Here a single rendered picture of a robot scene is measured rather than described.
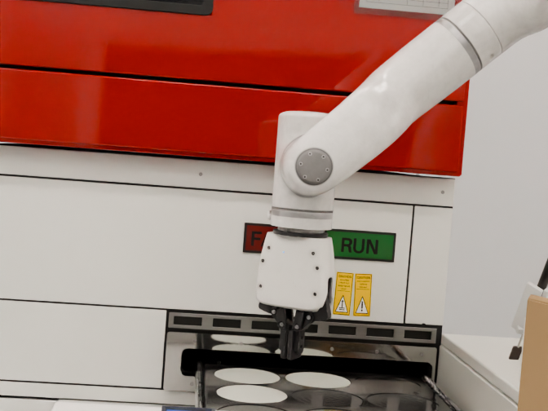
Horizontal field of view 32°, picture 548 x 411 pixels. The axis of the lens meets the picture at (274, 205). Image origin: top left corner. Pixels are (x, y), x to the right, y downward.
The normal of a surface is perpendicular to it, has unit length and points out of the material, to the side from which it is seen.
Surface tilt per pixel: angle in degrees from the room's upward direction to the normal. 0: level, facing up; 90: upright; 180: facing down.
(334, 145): 85
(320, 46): 90
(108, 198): 90
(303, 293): 90
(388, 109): 63
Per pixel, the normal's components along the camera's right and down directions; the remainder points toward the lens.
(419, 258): 0.08, 0.06
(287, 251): -0.49, -0.04
